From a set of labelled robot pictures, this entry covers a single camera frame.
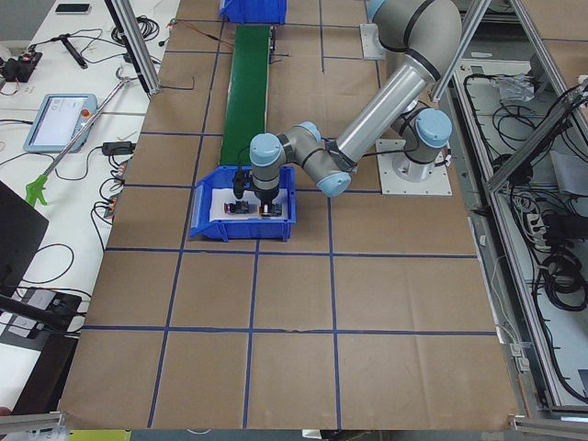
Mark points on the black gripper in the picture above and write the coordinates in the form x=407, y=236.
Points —
x=266, y=195

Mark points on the yellow push button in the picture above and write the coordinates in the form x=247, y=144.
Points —
x=271, y=209

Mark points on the red push button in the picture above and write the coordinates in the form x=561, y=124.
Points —
x=239, y=207

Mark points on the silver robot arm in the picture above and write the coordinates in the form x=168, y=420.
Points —
x=426, y=34

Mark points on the blue bin with buttons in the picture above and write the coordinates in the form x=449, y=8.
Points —
x=222, y=177

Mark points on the green conveyor belt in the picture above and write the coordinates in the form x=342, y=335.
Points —
x=247, y=94

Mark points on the black power adapter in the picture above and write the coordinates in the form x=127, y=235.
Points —
x=113, y=148

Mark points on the blue empty bin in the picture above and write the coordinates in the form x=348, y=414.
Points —
x=254, y=11

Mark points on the teach pendant tablet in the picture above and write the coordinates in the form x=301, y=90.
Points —
x=59, y=118

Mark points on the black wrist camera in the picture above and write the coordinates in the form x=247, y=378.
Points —
x=240, y=183

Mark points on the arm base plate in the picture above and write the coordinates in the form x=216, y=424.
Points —
x=371, y=47
x=399, y=176

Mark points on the green handled reach grabber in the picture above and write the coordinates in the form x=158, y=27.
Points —
x=34, y=190

